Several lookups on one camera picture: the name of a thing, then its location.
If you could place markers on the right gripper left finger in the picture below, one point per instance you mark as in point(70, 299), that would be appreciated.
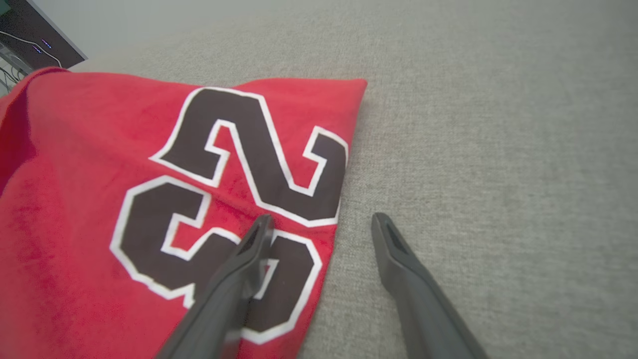
point(219, 309)

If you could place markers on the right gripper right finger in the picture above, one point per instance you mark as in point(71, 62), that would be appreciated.
point(423, 314)

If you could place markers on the red basketball jersey number 23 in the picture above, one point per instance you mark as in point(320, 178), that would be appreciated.
point(75, 199)

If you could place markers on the grey fabric sofa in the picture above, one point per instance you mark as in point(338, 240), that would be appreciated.
point(498, 149)

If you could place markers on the dark background equipment panel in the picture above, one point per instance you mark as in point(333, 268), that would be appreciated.
point(25, 30)

